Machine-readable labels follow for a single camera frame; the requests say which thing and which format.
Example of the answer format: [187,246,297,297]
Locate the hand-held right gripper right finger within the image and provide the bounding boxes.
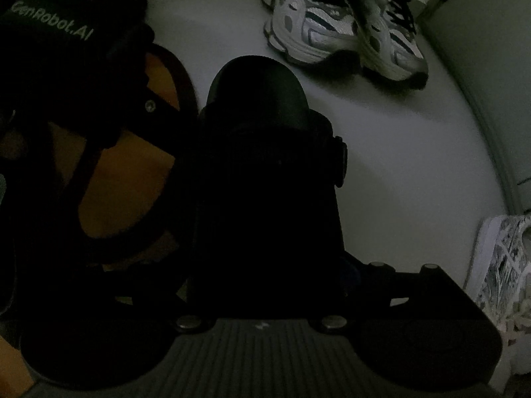
[319,259,487,333]

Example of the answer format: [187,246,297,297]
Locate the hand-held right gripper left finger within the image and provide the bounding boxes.
[25,265,208,333]

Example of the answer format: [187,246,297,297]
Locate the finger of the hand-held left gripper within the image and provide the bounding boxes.
[77,64,200,267]

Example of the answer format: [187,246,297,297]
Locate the black rubber clog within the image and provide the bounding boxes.
[189,55,349,320]

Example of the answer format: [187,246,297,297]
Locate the beige white sneaker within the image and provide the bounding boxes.
[465,213,531,378]

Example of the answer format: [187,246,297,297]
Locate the white grey black-laced sneaker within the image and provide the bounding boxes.
[352,0,429,90]
[263,0,361,67]

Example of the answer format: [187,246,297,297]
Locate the orange cat-shaped rug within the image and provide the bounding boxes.
[0,43,197,266]

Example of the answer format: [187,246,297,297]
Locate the grey-green cabinet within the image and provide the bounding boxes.
[417,0,531,216]

